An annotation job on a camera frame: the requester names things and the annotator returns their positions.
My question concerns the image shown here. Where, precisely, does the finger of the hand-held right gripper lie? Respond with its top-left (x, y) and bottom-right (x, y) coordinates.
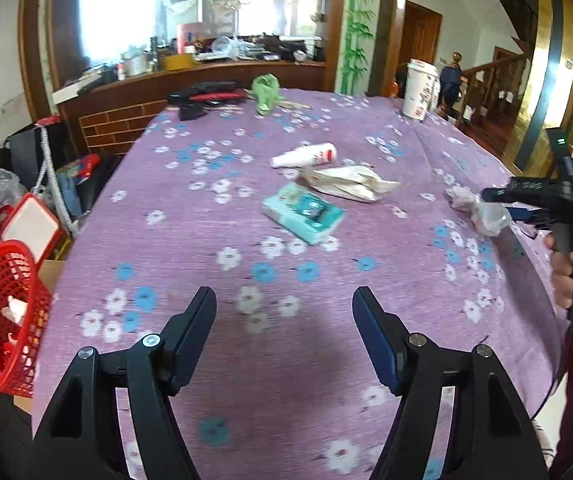
top-left (481, 177), bottom-right (559, 206)
top-left (503, 205), bottom-right (554, 226)

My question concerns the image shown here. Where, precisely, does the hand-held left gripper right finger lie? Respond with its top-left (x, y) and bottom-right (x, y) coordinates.
top-left (352, 286), bottom-right (549, 480)

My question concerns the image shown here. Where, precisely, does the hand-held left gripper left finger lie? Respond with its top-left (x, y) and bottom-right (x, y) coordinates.
top-left (33, 286), bottom-right (217, 480)

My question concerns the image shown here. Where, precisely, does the clear plastic wrap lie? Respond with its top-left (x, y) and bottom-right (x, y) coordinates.
top-left (446, 185), bottom-right (512, 237)

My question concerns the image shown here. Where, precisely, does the wooden stair railing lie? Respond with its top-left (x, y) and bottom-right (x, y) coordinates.
top-left (441, 52), bottom-right (532, 131)

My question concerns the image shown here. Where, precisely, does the gold and blue pillar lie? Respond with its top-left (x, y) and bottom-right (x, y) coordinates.
top-left (513, 0), bottom-right (567, 176)

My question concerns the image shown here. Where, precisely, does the teal tissue packet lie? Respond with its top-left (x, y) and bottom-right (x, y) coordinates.
top-left (261, 181), bottom-right (346, 246)

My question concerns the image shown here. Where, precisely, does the white printed cup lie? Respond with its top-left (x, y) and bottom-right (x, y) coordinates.
top-left (401, 59), bottom-right (439, 122)

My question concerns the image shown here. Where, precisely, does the purple floral tablecloth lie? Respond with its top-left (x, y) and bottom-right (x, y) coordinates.
top-left (31, 87), bottom-right (573, 480)

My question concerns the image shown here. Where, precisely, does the brown cardboard box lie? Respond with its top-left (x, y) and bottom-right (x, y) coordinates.
top-left (39, 259), bottom-right (67, 306)

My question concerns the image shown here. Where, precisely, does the crumpled white wrapper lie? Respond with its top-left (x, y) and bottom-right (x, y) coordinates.
top-left (300, 164), bottom-right (401, 204)

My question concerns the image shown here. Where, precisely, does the crumpled white tissue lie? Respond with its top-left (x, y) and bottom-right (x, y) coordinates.
top-left (1, 296), bottom-right (30, 323)

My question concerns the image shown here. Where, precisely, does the blue cloth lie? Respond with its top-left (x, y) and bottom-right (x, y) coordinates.
top-left (56, 172), bottom-right (82, 218)

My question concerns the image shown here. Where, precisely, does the brown wooden door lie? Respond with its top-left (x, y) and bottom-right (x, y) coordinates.
top-left (401, 0), bottom-right (442, 68)

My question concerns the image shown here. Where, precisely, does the red framed white board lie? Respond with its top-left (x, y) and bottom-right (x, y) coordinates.
top-left (0, 192), bottom-right (64, 261)

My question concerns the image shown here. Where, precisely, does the white spray bottle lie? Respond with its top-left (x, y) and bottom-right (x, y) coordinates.
top-left (270, 142), bottom-right (338, 170)

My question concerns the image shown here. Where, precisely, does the red and blue toy pack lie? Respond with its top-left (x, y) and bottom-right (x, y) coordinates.
top-left (66, 154), bottom-right (102, 183)

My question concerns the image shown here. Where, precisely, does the small black pouch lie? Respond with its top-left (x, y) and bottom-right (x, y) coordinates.
top-left (178, 102), bottom-right (208, 121)

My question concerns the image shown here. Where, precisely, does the wooden brick pattern counter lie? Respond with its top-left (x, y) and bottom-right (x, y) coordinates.
top-left (51, 60), bottom-right (327, 156)

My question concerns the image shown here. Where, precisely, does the grey plastic bag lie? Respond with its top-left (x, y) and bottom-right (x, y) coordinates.
top-left (0, 167), bottom-right (27, 218)

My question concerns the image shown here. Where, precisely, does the black and red tool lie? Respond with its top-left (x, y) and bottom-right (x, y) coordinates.
top-left (168, 81), bottom-right (247, 107)

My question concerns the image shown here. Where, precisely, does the black bag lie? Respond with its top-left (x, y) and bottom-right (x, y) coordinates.
top-left (5, 120), bottom-right (72, 196)

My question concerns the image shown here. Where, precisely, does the green cloth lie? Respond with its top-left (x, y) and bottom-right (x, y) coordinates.
top-left (251, 74), bottom-right (287, 116)

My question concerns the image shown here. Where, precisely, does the white rope strip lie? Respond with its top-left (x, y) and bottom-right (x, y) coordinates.
top-left (39, 127), bottom-right (74, 236)

